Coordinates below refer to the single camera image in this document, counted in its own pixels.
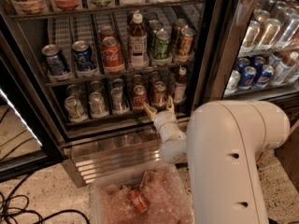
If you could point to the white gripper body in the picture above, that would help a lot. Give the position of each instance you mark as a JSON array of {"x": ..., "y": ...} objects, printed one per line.
[{"x": 163, "y": 118}]

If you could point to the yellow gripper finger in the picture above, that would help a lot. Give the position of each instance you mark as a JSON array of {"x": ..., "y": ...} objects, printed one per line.
[
  {"x": 170, "y": 105},
  {"x": 151, "y": 111}
]

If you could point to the orange soda can bottom shelf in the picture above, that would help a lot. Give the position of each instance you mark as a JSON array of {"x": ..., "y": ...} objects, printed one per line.
[{"x": 159, "y": 97}]

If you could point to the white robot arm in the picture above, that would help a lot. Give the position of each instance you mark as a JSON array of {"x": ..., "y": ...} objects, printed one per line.
[{"x": 222, "y": 143}]

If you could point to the red cola can bottom shelf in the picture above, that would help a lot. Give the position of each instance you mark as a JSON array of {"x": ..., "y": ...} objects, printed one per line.
[{"x": 139, "y": 97}]

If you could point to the red cola can shelf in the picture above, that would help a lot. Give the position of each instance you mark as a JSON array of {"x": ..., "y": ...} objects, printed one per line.
[
  {"x": 113, "y": 61},
  {"x": 139, "y": 97}
]

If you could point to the tea bottle bottom shelf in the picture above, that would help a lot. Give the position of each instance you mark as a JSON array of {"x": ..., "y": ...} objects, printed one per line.
[{"x": 179, "y": 84}]

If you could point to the silver can bottom shelf centre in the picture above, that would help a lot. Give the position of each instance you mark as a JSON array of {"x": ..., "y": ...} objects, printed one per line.
[{"x": 119, "y": 106}]

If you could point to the green can middle shelf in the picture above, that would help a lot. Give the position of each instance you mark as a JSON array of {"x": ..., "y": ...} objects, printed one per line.
[{"x": 161, "y": 50}]

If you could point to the orange brown can middle shelf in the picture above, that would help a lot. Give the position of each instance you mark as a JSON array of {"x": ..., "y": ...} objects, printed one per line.
[{"x": 184, "y": 45}]

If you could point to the white can behind glass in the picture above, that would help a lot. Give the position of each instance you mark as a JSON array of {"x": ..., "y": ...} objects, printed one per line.
[{"x": 232, "y": 82}]

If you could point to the red cola can middle shelf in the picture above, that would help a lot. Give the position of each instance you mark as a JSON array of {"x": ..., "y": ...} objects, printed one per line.
[{"x": 113, "y": 61}]

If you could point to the red can in bin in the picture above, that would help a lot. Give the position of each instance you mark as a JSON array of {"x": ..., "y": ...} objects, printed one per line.
[{"x": 139, "y": 202}]

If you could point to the green white can bottom shelf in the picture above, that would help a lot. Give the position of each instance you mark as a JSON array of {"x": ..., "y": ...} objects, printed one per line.
[{"x": 75, "y": 109}]

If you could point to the blue pepsi can behind glass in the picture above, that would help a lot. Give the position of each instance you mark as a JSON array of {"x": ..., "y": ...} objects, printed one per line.
[{"x": 247, "y": 76}]

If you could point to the blue pepsi can middle shelf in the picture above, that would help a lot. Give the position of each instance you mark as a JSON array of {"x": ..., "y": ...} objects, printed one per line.
[{"x": 83, "y": 58}]

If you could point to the steel fridge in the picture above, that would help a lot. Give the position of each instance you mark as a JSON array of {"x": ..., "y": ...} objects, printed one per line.
[{"x": 36, "y": 130}]

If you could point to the glass fridge door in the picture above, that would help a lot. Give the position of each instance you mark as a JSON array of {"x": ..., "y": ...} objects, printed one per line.
[{"x": 240, "y": 33}]

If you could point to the blue silver can middle shelf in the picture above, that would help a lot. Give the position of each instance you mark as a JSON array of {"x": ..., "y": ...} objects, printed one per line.
[{"x": 58, "y": 67}]

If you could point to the clear plastic bin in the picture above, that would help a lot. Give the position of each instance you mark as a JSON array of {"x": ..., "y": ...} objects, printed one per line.
[{"x": 150, "y": 193}]

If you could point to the tea bottle white cap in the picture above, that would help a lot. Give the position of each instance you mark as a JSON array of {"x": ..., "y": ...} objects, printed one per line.
[{"x": 137, "y": 43}]

